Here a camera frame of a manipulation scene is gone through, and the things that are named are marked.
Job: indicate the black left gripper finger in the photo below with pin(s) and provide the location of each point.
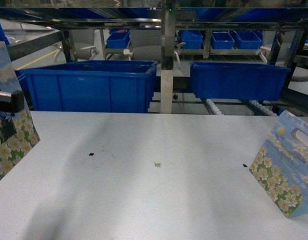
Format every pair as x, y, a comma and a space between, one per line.
12, 102

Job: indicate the small qr marker sticker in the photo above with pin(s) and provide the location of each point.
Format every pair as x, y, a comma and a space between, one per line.
157, 164

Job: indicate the flower gift bag with figures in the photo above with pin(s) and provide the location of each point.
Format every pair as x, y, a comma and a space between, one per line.
17, 131

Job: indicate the steel vertical rack post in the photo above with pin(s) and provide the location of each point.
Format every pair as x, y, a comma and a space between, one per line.
167, 59

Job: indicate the blue crate on roller rack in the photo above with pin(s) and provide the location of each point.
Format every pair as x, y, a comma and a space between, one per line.
241, 81

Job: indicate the large blue crate behind table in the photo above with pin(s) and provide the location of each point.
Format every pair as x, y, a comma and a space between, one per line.
103, 86

